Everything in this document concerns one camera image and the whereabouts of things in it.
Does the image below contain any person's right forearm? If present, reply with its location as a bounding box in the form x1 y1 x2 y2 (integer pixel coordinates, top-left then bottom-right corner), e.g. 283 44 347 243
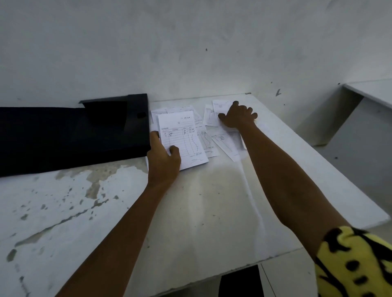
236 122 353 260

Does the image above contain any person's right hand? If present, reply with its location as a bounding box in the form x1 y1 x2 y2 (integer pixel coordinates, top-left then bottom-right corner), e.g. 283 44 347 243
218 101 258 129

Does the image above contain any white side table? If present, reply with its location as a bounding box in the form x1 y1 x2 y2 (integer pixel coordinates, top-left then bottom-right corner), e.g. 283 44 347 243
342 79 392 110

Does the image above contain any large white handwritten receipt slip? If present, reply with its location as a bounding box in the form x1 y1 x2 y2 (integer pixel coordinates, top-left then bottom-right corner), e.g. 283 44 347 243
157 110 209 171

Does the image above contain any person's left hand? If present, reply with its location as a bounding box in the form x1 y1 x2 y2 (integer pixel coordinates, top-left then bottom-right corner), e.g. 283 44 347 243
147 131 182 186

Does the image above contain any small white receipt note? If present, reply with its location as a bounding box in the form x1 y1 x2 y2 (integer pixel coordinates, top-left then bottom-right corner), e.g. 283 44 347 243
212 99 246 133

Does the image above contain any yellow black patterned sleeve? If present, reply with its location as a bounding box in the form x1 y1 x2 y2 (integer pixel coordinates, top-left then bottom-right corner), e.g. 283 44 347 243
314 226 392 297

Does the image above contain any scattered pile of paper receipts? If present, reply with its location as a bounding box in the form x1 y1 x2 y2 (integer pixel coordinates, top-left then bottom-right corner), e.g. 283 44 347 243
151 104 249 163

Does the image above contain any person's left forearm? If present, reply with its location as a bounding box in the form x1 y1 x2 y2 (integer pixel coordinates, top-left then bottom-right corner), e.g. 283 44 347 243
56 180 182 297

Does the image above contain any black expanding file folder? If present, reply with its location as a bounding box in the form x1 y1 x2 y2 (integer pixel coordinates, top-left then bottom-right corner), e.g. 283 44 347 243
0 93 152 178

